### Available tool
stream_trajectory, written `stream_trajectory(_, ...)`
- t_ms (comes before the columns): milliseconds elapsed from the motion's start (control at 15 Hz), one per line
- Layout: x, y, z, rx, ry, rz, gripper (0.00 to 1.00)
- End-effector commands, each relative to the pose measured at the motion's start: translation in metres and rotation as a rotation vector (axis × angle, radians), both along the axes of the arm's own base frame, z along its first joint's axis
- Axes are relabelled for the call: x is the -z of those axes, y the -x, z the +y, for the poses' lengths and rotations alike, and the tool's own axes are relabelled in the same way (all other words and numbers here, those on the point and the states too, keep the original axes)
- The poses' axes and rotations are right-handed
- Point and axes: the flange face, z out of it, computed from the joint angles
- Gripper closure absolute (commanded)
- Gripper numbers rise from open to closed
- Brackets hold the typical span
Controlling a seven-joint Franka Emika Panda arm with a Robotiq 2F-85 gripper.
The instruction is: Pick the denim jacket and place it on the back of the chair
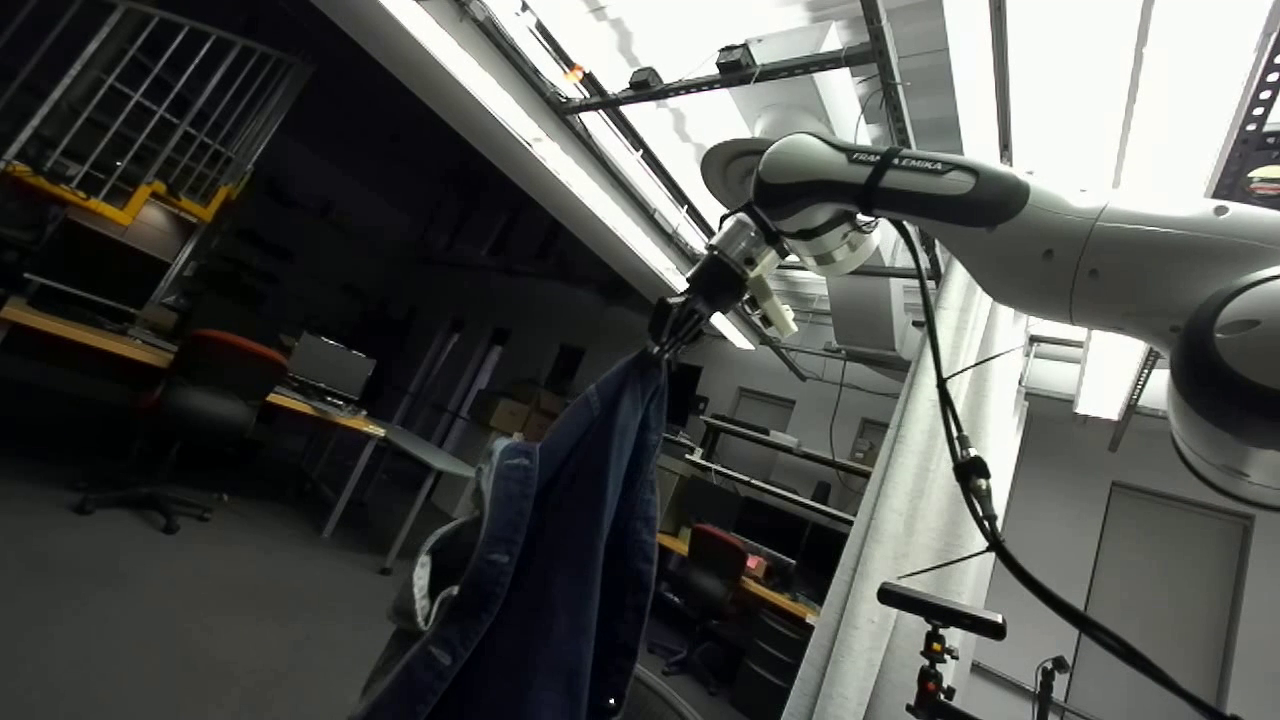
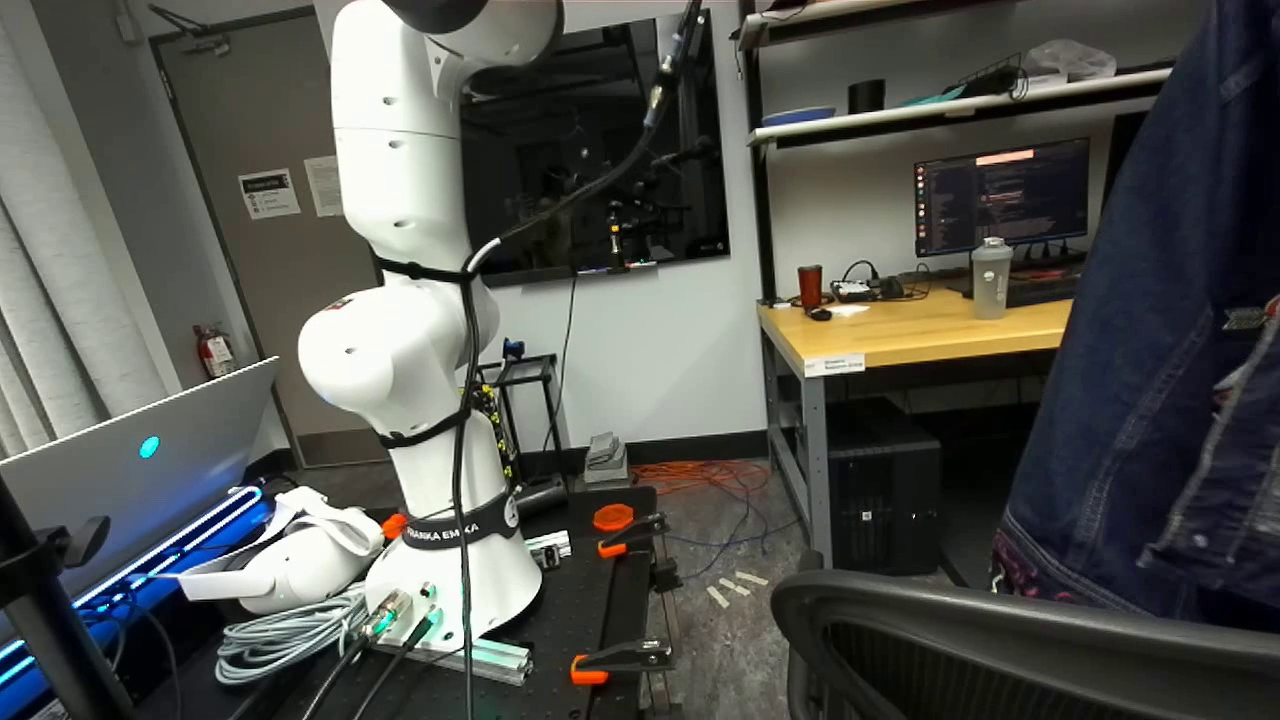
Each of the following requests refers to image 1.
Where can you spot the long wooden desk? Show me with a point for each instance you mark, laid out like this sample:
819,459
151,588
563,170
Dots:
83,338

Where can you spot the wooden desk row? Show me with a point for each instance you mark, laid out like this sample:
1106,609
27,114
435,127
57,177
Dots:
775,596

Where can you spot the grid window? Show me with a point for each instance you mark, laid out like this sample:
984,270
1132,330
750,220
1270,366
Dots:
147,94

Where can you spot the round ceiling air vent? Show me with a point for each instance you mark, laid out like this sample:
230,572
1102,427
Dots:
726,170

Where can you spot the black stereo camera bar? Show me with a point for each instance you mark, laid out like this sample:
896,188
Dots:
941,609

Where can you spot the long ceiling light strip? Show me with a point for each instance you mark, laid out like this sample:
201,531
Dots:
533,147

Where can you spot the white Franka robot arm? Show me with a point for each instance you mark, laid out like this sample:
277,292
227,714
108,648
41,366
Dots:
1065,243

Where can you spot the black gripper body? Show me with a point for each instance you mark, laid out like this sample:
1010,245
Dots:
726,273

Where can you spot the yellow edged shelf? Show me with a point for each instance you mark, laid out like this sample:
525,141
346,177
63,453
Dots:
120,202

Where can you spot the blue denim jacket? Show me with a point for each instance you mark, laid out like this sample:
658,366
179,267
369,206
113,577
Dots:
563,560

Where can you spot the black perforated ceiling rail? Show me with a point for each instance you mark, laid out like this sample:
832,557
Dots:
1245,122

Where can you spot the grey desktop monitor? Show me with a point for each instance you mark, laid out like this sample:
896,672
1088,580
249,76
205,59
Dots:
330,370

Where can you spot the red black office chair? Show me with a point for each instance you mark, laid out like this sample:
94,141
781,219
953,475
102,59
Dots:
718,560
201,386

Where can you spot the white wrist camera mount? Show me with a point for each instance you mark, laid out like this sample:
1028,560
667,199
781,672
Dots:
775,292

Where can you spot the thin black stand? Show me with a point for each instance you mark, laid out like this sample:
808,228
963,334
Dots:
1054,684

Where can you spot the grey room door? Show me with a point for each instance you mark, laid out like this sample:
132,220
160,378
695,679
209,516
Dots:
1153,613

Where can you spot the grey folding table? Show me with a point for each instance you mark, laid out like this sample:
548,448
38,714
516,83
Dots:
425,462

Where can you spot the black camera tripod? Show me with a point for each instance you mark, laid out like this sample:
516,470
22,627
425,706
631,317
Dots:
939,672

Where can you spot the black ceiling track bar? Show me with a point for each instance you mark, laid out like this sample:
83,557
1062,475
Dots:
722,76

